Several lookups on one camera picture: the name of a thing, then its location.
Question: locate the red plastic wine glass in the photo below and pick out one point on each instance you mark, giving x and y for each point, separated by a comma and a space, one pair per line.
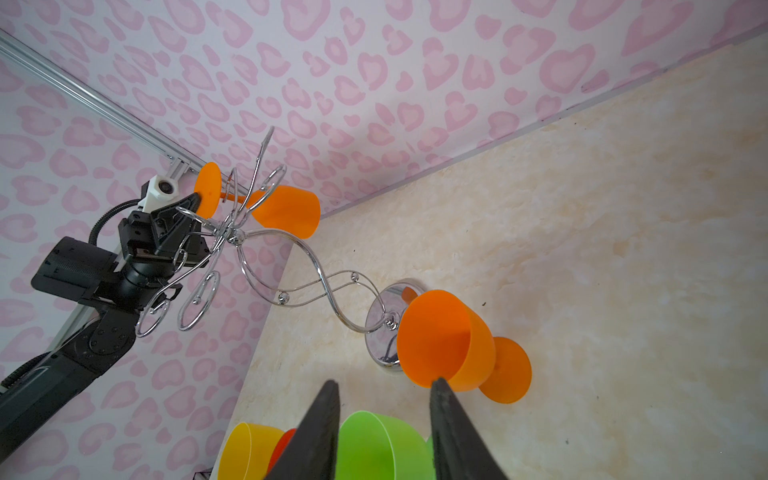
280, 447

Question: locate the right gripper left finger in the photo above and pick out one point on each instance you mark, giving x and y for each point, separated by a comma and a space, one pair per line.
312, 451

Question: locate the orange plastic wine glass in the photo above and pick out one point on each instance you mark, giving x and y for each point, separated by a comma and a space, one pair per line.
270, 203
439, 336

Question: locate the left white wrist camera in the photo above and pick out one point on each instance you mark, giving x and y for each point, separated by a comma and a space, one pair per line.
159, 192

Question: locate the left aluminium frame post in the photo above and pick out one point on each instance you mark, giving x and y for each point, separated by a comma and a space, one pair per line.
181, 160

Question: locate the chrome wine glass rack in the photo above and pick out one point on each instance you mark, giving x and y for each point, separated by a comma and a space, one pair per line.
282, 270

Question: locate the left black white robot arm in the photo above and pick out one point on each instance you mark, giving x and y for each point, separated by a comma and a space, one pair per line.
87, 273

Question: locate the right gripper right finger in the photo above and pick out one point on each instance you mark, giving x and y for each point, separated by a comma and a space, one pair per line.
458, 450

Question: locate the green plastic wine glass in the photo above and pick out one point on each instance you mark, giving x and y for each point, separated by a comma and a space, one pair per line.
374, 446

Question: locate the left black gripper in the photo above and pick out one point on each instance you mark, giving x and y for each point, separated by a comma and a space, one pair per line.
155, 244

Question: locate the yellow plastic wine glass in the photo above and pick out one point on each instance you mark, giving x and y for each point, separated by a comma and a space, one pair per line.
247, 452

